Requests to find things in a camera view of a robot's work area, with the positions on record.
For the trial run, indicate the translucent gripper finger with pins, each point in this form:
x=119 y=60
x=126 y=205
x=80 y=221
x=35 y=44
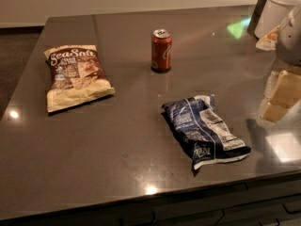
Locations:
x=272 y=112
x=287 y=91

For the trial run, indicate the brown sea salt chip bag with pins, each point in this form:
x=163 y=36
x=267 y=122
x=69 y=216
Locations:
x=77 y=76

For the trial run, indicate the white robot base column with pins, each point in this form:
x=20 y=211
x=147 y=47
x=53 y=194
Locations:
x=267 y=14

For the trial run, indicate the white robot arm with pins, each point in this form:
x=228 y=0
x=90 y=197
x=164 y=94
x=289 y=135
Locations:
x=287 y=43

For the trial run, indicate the blue crumpled chip bag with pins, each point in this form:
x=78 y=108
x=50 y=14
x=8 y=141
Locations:
x=203 y=134

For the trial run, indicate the red soda can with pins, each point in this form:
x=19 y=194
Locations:
x=161 y=44

